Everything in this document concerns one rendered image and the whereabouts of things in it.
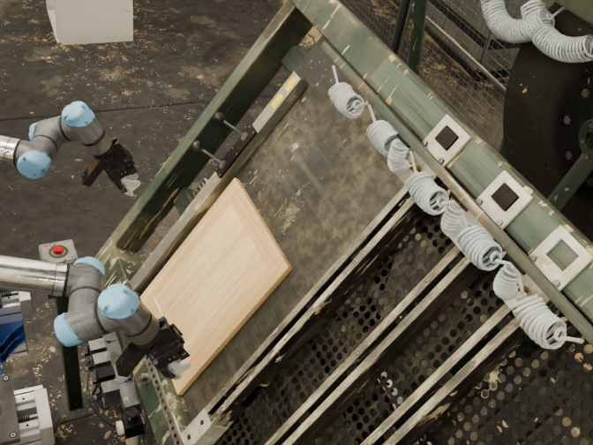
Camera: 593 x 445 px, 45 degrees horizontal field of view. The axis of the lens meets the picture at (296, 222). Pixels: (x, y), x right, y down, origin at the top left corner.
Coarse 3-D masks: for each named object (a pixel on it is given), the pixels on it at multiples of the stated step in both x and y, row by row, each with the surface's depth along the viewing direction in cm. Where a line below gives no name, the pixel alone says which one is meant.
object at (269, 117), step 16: (288, 80) 229; (304, 80) 227; (288, 96) 227; (272, 112) 230; (256, 128) 233; (272, 128) 233; (256, 144) 234; (240, 160) 236; (224, 176) 238; (208, 192) 240; (192, 208) 244; (208, 208) 244; (176, 224) 248; (192, 224) 246; (176, 240) 247; (160, 256) 249; (144, 272) 253; (144, 288) 256
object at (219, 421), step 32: (416, 160) 176; (448, 160) 169; (416, 192) 173; (384, 224) 184; (416, 224) 183; (352, 256) 186; (384, 256) 186; (320, 288) 190; (352, 288) 189; (288, 320) 195; (320, 320) 193; (256, 352) 199; (288, 352) 196; (256, 384) 200; (224, 416) 204
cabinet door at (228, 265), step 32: (224, 192) 238; (224, 224) 234; (256, 224) 223; (192, 256) 240; (224, 256) 229; (256, 256) 219; (160, 288) 247; (192, 288) 236; (224, 288) 225; (256, 288) 215; (192, 320) 231; (224, 320) 220; (192, 352) 226
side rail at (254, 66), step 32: (288, 0) 239; (288, 32) 241; (256, 64) 244; (224, 96) 248; (256, 96) 252; (192, 128) 256; (224, 128) 256; (192, 160) 259; (160, 192) 262; (128, 224) 267
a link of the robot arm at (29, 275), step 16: (0, 256) 161; (0, 272) 159; (16, 272) 160; (32, 272) 161; (48, 272) 162; (64, 272) 163; (80, 272) 165; (96, 272) 167; (0, 288) 161; (16, 288) 161; (32, 288) 162; (48, 288) 162; (64, 288) 163; (80, 288) 162; (96, 288) 164
